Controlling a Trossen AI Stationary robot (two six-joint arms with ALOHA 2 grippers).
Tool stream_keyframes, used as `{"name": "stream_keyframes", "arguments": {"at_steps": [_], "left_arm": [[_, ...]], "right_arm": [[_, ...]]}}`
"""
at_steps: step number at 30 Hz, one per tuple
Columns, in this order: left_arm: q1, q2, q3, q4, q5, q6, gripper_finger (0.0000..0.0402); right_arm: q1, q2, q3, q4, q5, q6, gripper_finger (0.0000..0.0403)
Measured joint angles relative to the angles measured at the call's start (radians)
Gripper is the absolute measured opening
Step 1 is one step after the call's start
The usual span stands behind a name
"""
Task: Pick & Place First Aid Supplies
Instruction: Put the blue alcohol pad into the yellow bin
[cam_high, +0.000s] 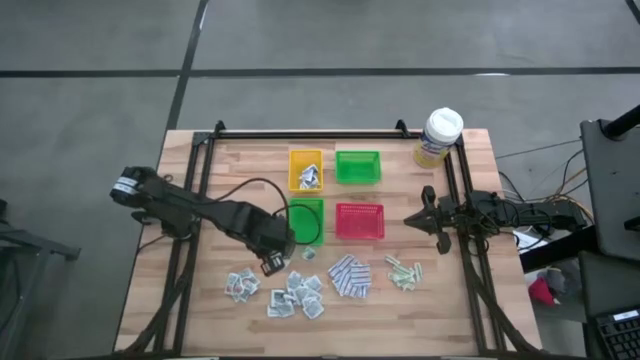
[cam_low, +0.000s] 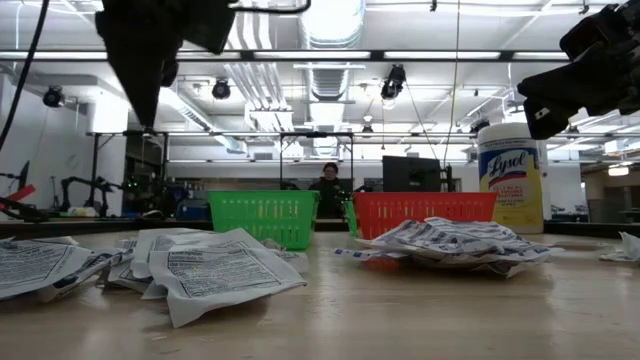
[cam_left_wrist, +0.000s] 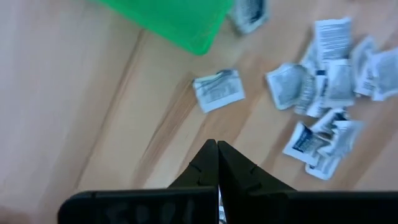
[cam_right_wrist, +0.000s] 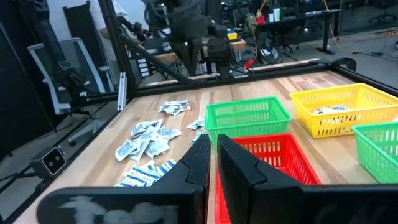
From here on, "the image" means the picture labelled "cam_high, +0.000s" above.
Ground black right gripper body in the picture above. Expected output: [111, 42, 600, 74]
[422, 185, 471, 256]

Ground yellow plastic basket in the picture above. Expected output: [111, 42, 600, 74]
[287, 148, 325, 194]

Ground Lysol wipes canister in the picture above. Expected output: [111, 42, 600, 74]
[412, 106, 465, 169]

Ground yellow floor cable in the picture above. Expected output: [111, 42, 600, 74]
[547, 167, 589, 204]

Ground black metal table frame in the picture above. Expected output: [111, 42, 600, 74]
[114, 119, 541, 359]

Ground grey metal stand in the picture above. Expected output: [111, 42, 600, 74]
[0, 199, 82, 360]

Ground black pole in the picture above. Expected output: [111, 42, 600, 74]
[601, 103, 640, 140]

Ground red plastic basket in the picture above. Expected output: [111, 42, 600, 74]
[334, 202, 387, 241]

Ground white paper sheet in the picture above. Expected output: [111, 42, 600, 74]
[513, 227, 549, 254]

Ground green plastic basket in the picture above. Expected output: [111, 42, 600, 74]
[334, 150, 383, 186]
[288, 197, 326, 247]

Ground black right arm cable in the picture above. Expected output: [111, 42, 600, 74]
[462, 197, 551, 256]

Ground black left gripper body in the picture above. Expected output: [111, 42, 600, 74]
[239, 212, 297, 257]

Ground grey cloth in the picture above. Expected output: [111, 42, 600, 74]
[542, 266, 579, 297]

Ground black floor cable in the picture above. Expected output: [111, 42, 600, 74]
[498, 169, 526, 204]

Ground black laptop keyboard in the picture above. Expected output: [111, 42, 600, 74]
[593, 308, 640, 360]

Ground red cloth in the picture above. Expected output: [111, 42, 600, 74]
[528, 277, 560, 306]

